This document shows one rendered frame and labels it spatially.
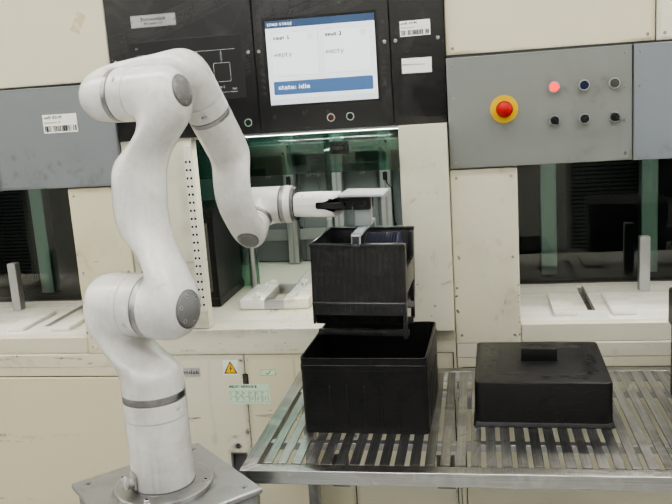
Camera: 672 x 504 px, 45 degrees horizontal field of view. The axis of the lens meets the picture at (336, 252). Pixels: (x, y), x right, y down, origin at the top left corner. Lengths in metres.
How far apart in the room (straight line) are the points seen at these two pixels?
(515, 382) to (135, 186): 0.89
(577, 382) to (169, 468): 0.85
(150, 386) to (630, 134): 1.27
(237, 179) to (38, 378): 1.08
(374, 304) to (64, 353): 1.09
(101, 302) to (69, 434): 1.07
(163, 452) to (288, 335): 0.75
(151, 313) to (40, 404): 1.15
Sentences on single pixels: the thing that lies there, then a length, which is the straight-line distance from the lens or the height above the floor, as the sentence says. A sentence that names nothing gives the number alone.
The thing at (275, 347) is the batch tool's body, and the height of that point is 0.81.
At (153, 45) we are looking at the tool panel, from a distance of 2.22.
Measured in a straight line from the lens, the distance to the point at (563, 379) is 1.80.
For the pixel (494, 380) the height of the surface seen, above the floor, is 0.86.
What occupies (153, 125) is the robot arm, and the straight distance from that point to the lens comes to 1.45.
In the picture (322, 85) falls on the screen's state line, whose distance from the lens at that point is 2.09.
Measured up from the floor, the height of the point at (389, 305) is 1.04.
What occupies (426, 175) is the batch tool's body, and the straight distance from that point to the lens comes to 2.02.
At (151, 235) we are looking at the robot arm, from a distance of 1.48.
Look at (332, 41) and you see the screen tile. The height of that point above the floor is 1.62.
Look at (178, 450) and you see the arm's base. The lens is 1.59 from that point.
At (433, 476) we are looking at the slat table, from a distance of 1.62.
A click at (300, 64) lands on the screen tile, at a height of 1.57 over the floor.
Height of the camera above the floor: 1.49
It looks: 11 degrees down
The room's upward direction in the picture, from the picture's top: 4 degrees counter-clockwise
